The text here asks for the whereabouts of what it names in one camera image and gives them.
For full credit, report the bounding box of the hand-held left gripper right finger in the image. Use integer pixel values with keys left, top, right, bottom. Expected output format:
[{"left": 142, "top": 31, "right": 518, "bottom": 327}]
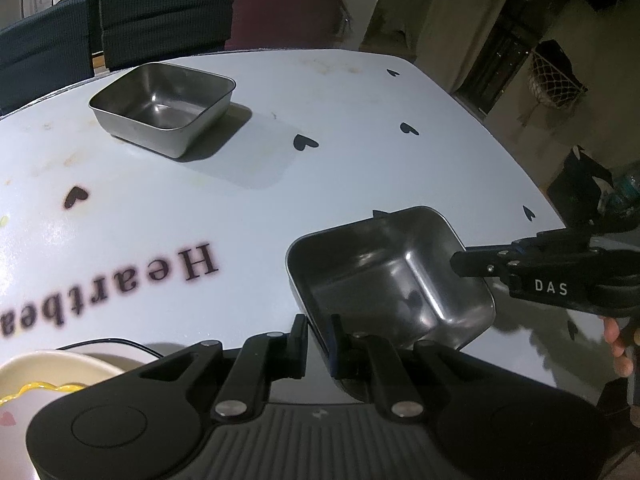
[{"left": 330, "top": 313, "right": 501, "bottom": 421}]

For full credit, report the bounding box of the maroon chair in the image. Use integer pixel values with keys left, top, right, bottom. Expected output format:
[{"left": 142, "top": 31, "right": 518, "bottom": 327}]
[{"left": 225, "top": 0, "right": 348, "bottom": 53}]

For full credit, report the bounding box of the black bag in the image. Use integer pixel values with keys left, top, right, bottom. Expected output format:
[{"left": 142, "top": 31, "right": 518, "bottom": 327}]
[{"left": 547, "top": 146, "right": 616, "bottom": 221}]

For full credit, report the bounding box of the dark blue chair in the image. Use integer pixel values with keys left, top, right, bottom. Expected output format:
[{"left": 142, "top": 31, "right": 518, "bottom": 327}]
[
  {"left": 0, "top": 0, "right": 98, "bottom": 116},
  {"left": 99, "top": 0, "right": 238, "bottom": 70}
]

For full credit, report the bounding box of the person's right hand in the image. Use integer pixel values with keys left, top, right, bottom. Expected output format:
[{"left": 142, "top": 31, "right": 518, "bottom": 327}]
[{"left": 602, "top": 317, "right": 638, "bottom": 380}]

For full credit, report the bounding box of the white flower-shaped yellow-rim bowl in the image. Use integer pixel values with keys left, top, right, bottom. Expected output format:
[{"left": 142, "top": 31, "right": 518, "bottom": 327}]
[{"left": 0, "top": 381, "right": 88, "bottom": 480}]

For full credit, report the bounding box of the square steel container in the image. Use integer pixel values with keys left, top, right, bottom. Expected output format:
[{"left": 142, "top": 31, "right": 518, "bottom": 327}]
[
  {"left": 285, "top": 206, "right": 497, "bottom": 401},
  {"left": 88, "top": 62, "right": 237, "bottom": 159}
]

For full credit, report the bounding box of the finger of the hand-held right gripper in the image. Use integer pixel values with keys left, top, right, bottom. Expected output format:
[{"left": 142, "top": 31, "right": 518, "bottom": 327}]
[
  {"left": 449, "top": 249, "right": 526, "bottom": 281},
  {"left": 465, "top": 227, "right": 603, "bottom": 257}
]

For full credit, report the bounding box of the cream bowl with handles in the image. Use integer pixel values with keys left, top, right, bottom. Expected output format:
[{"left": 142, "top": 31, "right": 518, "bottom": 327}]
[{"left": 0, "top": 350, "right": 126, "bottom": 406}]

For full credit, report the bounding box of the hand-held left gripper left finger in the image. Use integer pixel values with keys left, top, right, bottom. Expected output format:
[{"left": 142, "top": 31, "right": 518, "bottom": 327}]
[{"left": 135, "top": 313, "right": 308, "bottom": 421}]

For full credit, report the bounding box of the net basket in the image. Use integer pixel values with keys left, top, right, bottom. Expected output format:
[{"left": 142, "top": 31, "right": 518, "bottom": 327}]
[{"left": 527, "top": 40, "right": 588, "bottom": 110}]

